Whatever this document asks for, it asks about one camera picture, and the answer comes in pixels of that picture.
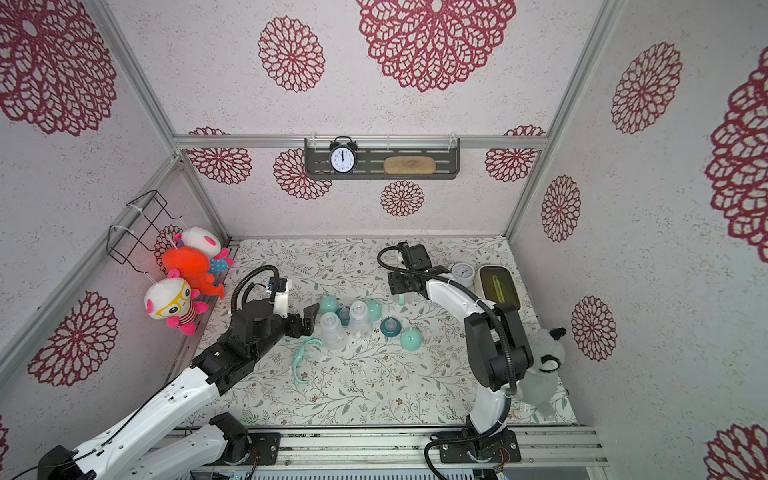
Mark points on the cream box dark lid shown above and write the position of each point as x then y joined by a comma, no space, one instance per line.
495,283

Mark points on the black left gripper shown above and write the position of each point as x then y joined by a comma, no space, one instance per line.
297,329

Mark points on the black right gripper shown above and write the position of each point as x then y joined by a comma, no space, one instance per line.
405,282

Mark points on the mint bottle cap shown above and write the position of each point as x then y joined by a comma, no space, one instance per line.
328,304
375,311
411,339

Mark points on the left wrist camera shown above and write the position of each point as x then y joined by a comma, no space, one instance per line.
279,292

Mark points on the black wire basket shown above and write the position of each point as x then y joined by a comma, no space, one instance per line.
123,240

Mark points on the orange plush toy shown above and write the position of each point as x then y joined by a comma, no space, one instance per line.
193,266

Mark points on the grey white plush toy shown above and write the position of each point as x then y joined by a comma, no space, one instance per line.
541,380

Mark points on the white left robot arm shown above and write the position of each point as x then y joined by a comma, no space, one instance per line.
128,449

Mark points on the white plush red striped outfit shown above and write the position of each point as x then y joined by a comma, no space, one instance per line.
174,300

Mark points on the white plush blue polka-dot outfit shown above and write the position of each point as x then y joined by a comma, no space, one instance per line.
206,242

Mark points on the teal nipple collar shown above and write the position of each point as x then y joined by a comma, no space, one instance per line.
390,327
344,315

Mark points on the white small alarm clock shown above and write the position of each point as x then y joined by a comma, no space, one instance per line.
464,273

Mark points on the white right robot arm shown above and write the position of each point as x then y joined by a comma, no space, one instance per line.
459,352

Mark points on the grey wall shelf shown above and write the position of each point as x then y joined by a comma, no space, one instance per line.
370,158

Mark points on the black alarm clock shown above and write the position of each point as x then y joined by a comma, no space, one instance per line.
343,154

